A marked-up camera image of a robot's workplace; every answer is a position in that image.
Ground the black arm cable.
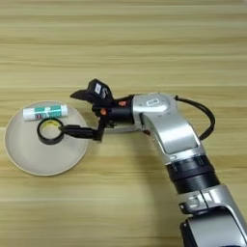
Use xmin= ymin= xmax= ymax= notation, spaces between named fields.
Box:
xmin=174 ymin=95 xmax=216 ymax=142

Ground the black tape roll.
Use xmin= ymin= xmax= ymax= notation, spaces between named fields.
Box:
xmin=36 ymin=117 xmax=66 ymax=146

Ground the black box with white label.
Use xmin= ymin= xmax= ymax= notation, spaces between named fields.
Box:
xmin=86 ymin=78 xmax=114 ymax=104

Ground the white green glue stick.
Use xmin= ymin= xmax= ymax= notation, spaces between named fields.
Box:
xmin=21 ymin=103 xmax=69 ymax=123

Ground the round beige plate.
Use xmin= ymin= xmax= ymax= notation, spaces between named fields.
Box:
xmin=3 ymin=99 xmax=90 ymax=178

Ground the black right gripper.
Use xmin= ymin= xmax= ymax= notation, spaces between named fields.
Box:
xmin=58 ymin=89 xmax=136 ymax=143

